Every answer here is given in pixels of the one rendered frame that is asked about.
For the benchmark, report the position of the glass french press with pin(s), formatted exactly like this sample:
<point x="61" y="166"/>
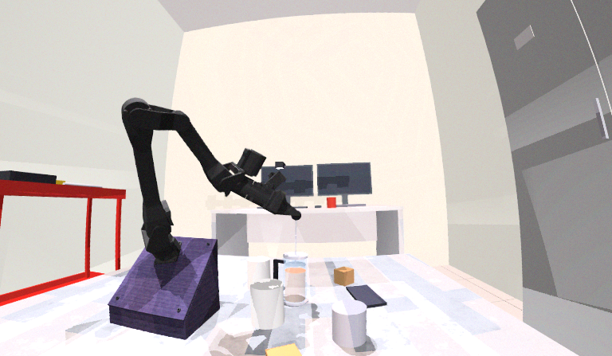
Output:
<point x="295" y="276"/>

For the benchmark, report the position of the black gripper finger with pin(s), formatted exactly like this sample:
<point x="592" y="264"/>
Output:
<point x="287" y="209"/>

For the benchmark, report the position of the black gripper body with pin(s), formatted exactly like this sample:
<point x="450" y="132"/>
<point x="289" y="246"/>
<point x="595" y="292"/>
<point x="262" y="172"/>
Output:
<point x="268" y="200"/>

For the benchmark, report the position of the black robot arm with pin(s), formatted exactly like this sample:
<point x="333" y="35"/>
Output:
<point x="140" y="119"/>

